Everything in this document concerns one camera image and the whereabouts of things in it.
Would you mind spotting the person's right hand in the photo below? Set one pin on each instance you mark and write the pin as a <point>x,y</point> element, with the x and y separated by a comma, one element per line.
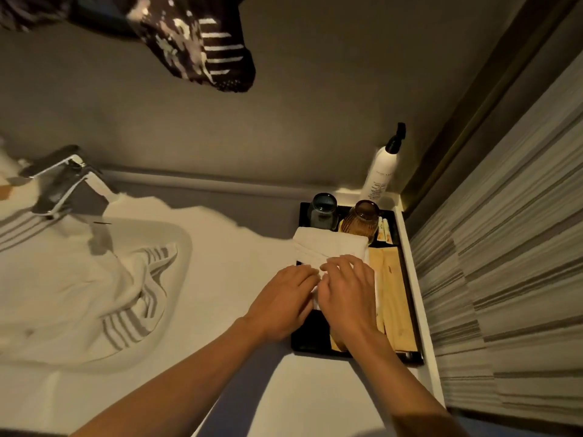
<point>350,300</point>

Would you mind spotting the white pump bottle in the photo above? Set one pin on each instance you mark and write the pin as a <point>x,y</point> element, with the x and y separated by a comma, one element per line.
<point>378,177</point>

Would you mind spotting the dark patterned hanging garment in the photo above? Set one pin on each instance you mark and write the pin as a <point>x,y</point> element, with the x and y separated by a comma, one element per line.
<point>196,50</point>

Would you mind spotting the small tan soap packet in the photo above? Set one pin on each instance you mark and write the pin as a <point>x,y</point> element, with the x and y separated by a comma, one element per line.
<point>4,192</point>

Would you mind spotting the black tray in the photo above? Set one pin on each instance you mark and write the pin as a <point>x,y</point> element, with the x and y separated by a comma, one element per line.
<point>309,336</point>

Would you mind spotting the person's right forearm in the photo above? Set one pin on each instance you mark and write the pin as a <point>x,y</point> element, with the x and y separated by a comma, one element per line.
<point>401,395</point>

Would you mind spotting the person's left forearm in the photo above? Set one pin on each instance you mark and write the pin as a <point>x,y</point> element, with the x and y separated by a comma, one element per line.
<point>182,391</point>

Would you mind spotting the amber ribbed glass cup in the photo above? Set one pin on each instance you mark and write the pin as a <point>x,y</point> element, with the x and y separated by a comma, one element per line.
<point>360,220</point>

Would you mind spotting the small white sachet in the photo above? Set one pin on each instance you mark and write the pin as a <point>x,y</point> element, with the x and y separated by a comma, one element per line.
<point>385,232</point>

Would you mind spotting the square kraft paper packet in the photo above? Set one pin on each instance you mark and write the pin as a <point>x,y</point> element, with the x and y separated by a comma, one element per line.
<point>336,345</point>

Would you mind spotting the large striped white towel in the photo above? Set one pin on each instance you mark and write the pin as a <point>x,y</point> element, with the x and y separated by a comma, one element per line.
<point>45,291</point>

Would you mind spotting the chrome faucet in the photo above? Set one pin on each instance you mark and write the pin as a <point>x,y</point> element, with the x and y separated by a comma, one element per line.
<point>59,186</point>

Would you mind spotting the blue glass cup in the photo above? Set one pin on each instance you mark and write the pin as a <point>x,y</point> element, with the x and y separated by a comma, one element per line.
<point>322,212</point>

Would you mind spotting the person's left hand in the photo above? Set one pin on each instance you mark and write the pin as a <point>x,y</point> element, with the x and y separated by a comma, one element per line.
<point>282,304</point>

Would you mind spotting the small striped white towel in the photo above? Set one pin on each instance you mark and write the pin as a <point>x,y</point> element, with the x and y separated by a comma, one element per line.
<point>332,243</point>

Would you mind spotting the small plain white towel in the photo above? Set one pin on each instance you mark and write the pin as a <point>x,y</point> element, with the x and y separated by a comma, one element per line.
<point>315,301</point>

